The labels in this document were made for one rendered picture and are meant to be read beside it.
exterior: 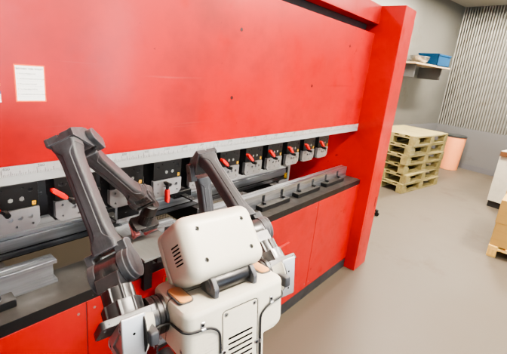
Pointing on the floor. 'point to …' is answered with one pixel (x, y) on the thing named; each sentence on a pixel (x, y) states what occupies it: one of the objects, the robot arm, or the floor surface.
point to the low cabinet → (499, 189)
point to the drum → (453, 151)
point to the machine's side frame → (370, 126)
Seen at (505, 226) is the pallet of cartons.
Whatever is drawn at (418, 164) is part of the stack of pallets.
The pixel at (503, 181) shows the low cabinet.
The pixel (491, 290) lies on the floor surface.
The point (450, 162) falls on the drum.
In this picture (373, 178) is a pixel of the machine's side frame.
